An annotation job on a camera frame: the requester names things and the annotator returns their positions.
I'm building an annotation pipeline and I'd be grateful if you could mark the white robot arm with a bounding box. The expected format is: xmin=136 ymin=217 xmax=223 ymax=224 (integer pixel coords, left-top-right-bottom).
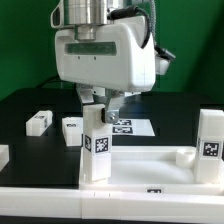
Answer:
xmin=51 ymin=0 xmax=155 ymax=123

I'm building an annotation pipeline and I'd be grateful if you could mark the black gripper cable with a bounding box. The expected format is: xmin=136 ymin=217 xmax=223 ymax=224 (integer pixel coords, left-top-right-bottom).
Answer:
xmin=107 ymin=0 xmax=176 ymax=62

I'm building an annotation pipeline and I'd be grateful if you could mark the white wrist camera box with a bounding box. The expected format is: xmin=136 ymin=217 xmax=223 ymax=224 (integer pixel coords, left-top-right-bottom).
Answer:
xmin=49 ymin=0 xmax=176 ymax=76

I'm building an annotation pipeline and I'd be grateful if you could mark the white desk top tray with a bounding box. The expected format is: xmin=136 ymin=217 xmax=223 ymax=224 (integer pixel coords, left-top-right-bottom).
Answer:
xmin=79 ymin=146 xmax=224 ymax=196

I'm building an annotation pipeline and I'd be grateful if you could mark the white front fence bar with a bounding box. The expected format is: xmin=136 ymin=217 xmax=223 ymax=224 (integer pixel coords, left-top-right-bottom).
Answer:
xmin=0 ymin=187 xmax=224 ymax=224

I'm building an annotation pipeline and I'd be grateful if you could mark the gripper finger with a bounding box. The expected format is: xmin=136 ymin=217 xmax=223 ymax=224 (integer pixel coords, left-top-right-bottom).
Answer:
xmin=104 ymin=89 xmax=124 ymax=124
xmin=76 ymin=84 xmax=94 ymax=105

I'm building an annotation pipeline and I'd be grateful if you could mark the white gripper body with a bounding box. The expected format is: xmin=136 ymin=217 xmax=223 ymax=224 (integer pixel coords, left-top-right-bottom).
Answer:
xmin=55 ymin=16 xmax=155 ymax=92

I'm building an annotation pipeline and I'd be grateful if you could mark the marker sheet with tags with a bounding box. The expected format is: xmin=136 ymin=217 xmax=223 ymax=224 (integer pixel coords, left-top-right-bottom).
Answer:
xmin=112 ymin=118 xmax=155 ymax=136

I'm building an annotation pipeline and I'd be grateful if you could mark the white left fence piece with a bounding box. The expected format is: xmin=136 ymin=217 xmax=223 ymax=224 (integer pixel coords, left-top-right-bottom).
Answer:
xmin=0 ymin=145 xmax=9 ymax=172

